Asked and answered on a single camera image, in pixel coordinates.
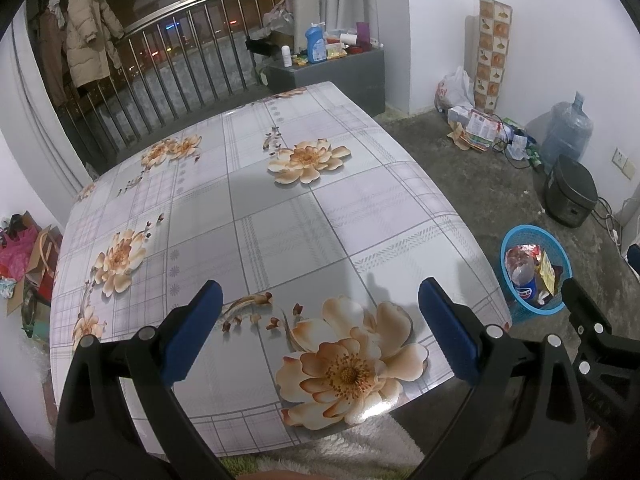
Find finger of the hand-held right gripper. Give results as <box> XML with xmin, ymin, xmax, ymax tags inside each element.
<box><xmin>562</xmin><ymin>277</ymin><xmax>640</xmax><ymax>397</ymax></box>

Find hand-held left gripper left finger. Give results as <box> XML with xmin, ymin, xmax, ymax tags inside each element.
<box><xmin>54</xmin><ymin>279</ymin><xmax>224</xmax><ymax>480</ymax></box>

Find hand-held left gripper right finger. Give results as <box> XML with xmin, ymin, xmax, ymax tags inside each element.
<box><xmin>410</xmin><ymin>276</ymin><xmax>587</xmax><ymax>480</ymax></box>

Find yellow purple snack wrapper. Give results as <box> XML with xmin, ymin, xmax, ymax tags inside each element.
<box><xmin>537</xmin><ymin>251</ymin><xmax>564</xmax><ymax>307</ymax></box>

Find blue label drink bottle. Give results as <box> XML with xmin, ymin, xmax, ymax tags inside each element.
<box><xmin>504</xmin><ymin>247</ymin><xmax>539</xmax><ymax>303</ymax></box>

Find blue plastic wastebasket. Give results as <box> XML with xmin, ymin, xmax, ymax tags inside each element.
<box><xmin>500</xmin><ymin>224</ymin><xmax>574</xmax><ymax>325</ymax></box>

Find white water dispenser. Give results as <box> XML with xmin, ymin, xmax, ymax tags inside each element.
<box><xmin>619</xmin><ymin>199</ymin><xmax>640</xmax><ymax>277</ymax></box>

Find dark rice cooker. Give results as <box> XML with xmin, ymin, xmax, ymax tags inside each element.
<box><xmin>543</xmin><ymin>153</ymin><xmax>599</xmax><ymax>229</ymax></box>

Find floral checked tablecloth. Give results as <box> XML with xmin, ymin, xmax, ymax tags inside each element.
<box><xmin>49</xmin><ymin>80</ymin><xmax>514</xmax><ymax>459</ymax></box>

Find fluffy white green rug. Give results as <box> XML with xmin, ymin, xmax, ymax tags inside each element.
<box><xmin>219</xmin><ymin>414</ymin><xmax>427</xmax><ymax>480</ymax></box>

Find large blue water jug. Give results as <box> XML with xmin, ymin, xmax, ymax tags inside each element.
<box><xmin>540</xmin><ymin>91</ymin><xmax>595</xmax><ymax>169</ymax></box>

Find pink bag and paper bags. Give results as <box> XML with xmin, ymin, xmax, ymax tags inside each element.
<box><xmin>0</xmin><ymin>211</ymin><xmax>62</xmax><ymax>317</ymax></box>

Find pile of printed leaflets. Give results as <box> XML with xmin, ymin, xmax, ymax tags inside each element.
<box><xmin>447</xmin><ymin>107</ymin><xmax>504</xmax><ymax>152</ymax></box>

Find white plastic shopping bag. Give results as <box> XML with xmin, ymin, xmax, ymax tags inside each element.
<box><xmin>435</xmin><ymin>65</ymin><xmax>475</xmax><ymax>114</ymax></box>

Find grey cabinet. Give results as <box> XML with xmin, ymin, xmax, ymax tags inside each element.
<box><xmin>263</xmin><ymin>44</ymin><xmax>387</xmax><ymax>114</ymax></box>

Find metal balcony railing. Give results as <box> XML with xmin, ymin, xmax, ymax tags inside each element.
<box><xmin>29</xmin><ymin>0</ymin><xmax>297</xmax><ymax>172</ymax></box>

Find black cloth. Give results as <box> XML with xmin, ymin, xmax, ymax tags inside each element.
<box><xmin>244</xmin><ymin>34</ymin><xmax>274</xmax><ymax>57</ymax></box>

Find brown coat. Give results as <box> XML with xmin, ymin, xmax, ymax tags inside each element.
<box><xmin>37</xmin><ymin>0</ymin><xmax>69</xmax><ymax>107</ymax></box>

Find blue detergent bottle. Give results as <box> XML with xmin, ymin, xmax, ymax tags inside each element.
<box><xmin>304</xmin><ymin>22</ymin><xmax>327</xmax><ymax>65</ymax></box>

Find beige puffer coat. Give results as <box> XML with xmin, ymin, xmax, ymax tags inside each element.
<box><xmin>64</xmin><ymin>0</ymin><xmax>125</xmax><ymax>89</ymax></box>

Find translucent plastic bag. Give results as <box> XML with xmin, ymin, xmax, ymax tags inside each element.
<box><xmin>262</xmin><ymin>2</ymin><xmax>295</xmax><ymax>32</ymax></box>

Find wall socket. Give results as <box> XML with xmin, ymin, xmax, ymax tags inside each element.
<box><xmin>612</xmin><ymin>147</ymin><xmax>636</xmax><ymax>180</ymax></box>

